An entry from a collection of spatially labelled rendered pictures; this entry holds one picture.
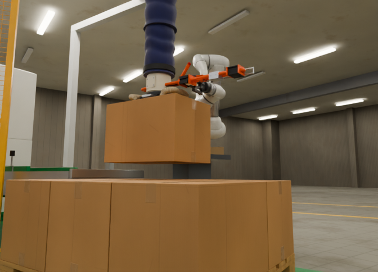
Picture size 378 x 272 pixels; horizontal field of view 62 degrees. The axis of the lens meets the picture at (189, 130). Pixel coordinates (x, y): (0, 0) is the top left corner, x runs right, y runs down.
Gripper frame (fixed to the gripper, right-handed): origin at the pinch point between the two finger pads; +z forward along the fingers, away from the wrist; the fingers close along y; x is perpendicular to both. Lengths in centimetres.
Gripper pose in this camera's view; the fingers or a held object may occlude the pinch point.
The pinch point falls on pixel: (189, 81)
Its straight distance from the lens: 207.2
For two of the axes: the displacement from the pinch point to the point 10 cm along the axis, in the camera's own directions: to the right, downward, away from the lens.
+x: -8.1, 0.8, 5.8
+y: 0.0, 9.9, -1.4
